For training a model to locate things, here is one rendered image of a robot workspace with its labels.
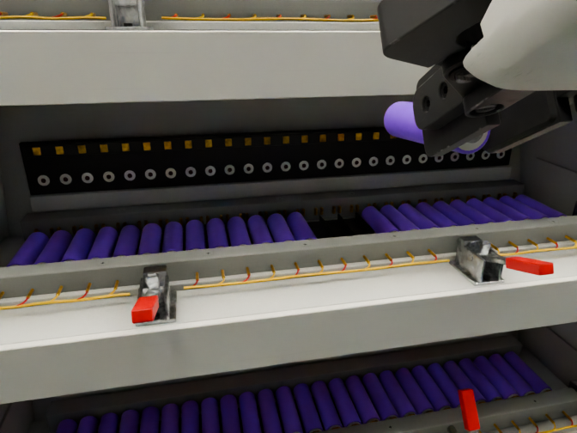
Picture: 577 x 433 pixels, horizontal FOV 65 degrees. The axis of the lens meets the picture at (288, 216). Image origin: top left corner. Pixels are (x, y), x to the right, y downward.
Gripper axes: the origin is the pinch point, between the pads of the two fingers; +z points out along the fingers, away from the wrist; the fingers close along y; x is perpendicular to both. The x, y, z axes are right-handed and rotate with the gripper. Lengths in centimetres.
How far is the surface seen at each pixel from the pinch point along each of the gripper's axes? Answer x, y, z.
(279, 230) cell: 1.4, 3.3, 27.5
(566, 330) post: 15.4, -30.5, 33.3
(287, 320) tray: 8.9, 4.8, 19.5
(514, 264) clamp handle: 6.5, -11.8, 15.6
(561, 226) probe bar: 3.8, -23.0, 22.8
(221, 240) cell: 2.0, 8.8, 26.4
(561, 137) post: -6.5, -30.5, 28.8
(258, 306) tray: 7.7, 6.7, 20.6
